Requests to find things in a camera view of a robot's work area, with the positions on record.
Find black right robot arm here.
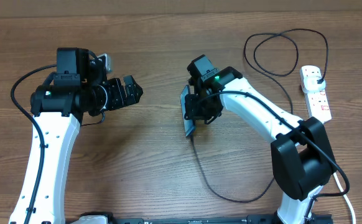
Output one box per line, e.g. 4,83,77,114
180,55,345,223

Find black USB-C charging cable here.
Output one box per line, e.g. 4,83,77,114
189,28,329,204

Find white USB charger adapter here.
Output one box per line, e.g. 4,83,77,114
302,77,326,94

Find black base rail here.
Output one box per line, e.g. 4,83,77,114
65,211,334,224

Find white power strip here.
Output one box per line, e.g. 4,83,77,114
300,65,332,123

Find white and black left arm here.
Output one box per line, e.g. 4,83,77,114
9,47,143,223

